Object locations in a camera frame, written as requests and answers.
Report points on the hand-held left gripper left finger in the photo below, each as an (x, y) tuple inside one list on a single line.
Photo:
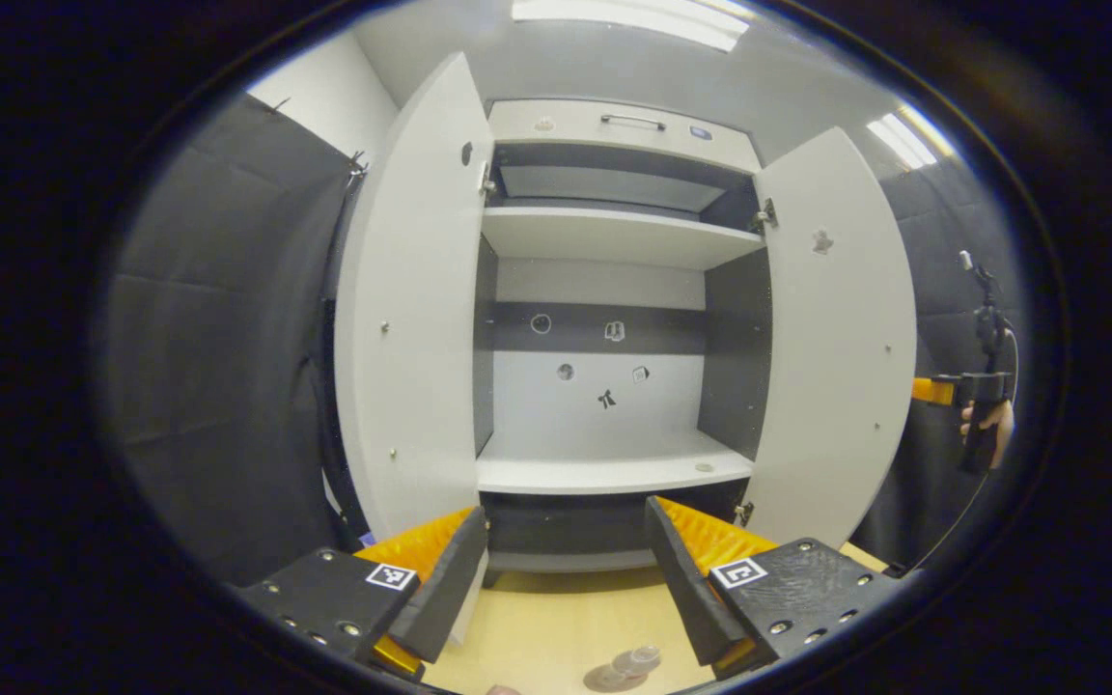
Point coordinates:
[(450, 579)]

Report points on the clear bottle with pink label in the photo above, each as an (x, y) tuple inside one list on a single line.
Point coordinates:
[(635, 661)]

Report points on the black backdrop cloth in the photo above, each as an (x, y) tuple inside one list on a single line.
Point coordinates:
[(218, 367)]

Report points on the long ceiling light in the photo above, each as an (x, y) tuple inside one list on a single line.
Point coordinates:
[(908, 137), (633, 19)]

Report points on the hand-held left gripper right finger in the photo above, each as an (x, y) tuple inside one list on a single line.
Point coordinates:
[(681, 579)]

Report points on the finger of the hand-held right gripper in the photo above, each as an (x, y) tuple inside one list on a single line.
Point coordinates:
[(932, 391)]

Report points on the round brown coaster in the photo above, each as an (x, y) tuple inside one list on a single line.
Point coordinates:
[(599, 683)]

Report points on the white cabinet door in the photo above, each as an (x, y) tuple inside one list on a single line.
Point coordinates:
[(836, 367), (411, 338)]

